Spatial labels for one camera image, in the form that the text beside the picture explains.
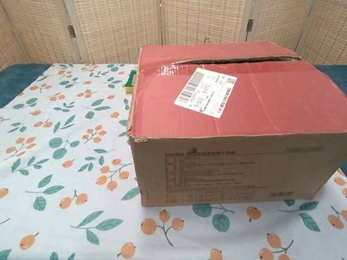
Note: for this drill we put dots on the brown cardboard box red top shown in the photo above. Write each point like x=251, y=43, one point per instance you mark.
x=244, y=168

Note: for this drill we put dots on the white shipping label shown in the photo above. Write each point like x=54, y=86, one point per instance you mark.
x=206, y=93

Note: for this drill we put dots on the green yellow sponge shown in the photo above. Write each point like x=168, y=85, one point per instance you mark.
x=131, y=84

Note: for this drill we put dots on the floral fruit print tablecloth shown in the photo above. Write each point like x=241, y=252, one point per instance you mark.
x=67, y=162

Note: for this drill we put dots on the woven bamboo folding screen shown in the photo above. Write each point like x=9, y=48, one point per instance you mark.
x=114, y=29

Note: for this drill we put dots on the brass screen hinge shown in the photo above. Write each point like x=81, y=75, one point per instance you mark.
x=71, y=31
x=250, y=25

